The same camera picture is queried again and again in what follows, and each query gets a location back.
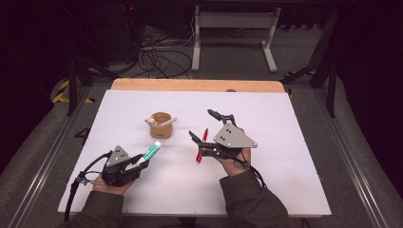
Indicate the black tripod stand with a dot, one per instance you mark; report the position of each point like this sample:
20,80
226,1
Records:
72,82

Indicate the grey metal stand frame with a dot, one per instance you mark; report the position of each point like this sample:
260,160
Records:
234,20

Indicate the red pen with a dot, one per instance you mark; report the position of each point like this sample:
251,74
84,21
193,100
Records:
204,136

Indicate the white table sheet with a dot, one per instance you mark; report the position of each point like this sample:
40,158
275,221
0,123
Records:
190,183

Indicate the dark round table grommet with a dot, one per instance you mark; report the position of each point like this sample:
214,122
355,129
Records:
231,90

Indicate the person's right hand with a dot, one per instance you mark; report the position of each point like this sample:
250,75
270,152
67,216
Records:
233,167

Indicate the person's left hand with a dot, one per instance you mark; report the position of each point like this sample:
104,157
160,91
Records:
111,189

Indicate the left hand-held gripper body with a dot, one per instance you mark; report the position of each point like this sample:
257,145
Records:
118,156

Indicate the aluminium floor rail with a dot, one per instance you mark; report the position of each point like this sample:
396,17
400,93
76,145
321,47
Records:
44,167
358,177

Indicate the wooden pen holder cup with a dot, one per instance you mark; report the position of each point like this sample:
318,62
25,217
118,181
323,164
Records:
161,129

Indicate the green white glue stick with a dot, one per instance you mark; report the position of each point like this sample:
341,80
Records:
152,151

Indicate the yellow black hazard tape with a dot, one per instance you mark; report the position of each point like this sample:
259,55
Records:
61,95

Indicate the black equipment case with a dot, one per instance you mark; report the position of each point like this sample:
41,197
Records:
122,34

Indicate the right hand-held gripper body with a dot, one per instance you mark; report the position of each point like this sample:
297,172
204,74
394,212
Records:
233,137

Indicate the black metal stand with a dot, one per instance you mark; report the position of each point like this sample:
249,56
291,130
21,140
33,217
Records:
331,88

